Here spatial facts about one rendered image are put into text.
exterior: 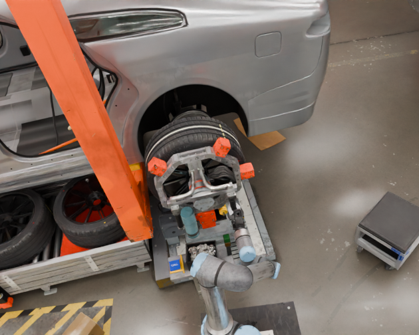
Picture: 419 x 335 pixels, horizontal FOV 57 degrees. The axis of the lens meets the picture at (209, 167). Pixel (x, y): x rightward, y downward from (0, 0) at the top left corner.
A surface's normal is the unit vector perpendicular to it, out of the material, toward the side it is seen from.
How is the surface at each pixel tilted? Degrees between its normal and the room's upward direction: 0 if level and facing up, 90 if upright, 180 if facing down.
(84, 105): 90
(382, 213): 0
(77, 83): 90
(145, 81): 90
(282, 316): 0
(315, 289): 0
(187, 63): 90
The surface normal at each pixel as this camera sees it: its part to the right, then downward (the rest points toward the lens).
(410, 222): -0.14, -0.68
